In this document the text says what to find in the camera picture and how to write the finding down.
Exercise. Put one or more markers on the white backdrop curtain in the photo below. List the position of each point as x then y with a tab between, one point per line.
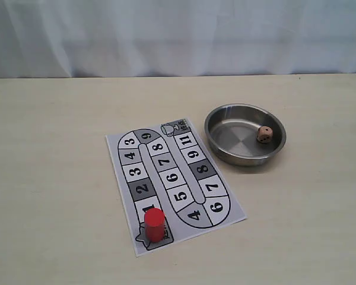
59	39

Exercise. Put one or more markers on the printed number game board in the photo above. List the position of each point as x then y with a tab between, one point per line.
168	167

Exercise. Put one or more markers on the red cylinder game piece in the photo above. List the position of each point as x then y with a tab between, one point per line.
154	219

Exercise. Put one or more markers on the round steel bowl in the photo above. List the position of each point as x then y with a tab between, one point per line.
231	131

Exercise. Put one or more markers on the wooden die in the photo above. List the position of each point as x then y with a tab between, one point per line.
265	134

